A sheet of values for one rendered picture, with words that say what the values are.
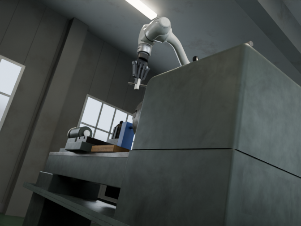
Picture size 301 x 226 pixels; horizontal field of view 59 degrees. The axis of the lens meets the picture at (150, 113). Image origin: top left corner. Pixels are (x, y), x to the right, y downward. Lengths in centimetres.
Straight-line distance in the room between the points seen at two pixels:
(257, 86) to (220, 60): 16
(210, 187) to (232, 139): 16
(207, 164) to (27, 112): 398
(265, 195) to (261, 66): 45
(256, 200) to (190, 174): 22
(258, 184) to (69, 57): 428
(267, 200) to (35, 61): 432
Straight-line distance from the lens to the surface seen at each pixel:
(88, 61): 524
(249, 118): 93
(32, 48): 488
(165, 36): 163
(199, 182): 91
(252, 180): 93
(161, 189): 104
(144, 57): 169
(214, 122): 93
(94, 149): 174
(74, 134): 254
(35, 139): 448
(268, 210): 101
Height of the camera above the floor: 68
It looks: 17 degrees up
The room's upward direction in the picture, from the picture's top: 12 degrees clockwise
